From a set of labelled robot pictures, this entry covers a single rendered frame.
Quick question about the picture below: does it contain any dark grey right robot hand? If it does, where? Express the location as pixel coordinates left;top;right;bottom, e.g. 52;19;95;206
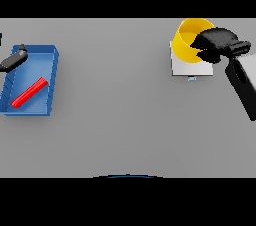
189;27;252;65

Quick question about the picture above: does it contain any red beaker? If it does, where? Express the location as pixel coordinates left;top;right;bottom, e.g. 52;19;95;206
11;76;49;109

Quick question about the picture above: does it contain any blue tray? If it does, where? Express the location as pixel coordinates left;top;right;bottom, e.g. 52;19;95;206
0;44;60;117

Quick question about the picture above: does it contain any yellow bowl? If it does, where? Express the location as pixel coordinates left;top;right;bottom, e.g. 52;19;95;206
172;18;216;64

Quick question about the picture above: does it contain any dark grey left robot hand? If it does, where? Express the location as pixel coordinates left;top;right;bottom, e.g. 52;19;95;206
0;32;29;74

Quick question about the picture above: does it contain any pale square measuring scale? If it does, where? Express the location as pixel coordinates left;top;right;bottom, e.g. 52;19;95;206
169;40;214;82

